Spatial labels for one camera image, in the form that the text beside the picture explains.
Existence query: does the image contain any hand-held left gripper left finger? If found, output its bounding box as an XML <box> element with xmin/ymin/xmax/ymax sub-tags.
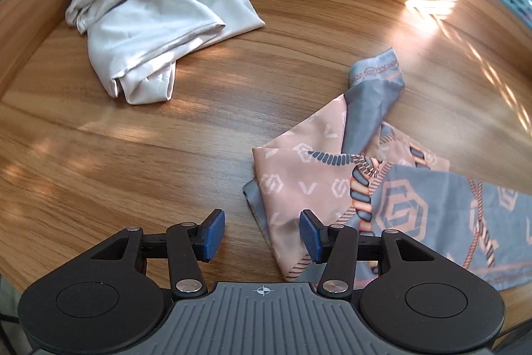
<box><xmin>85</xmin><ymin>209</ymin><xmax>226</xmax><ymax>299</ymax></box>

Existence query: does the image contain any pink grey patterned scarf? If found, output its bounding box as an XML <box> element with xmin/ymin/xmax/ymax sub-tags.
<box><xmin>242</xmin><ymin>47</ymin><xmax>532</xmax><ymax>291</ymax></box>

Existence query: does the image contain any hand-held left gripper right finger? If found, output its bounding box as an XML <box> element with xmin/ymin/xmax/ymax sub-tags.
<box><xmin>300</xmin><ymin>209</ymin><xmax>443</xmax><ymax>299</ymax></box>

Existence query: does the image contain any white garment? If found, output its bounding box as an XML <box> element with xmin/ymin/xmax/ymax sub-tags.
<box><xmin>64</xmin><ymin>0</ymin><xmax>266</xmax><ymax>106</ymax></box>

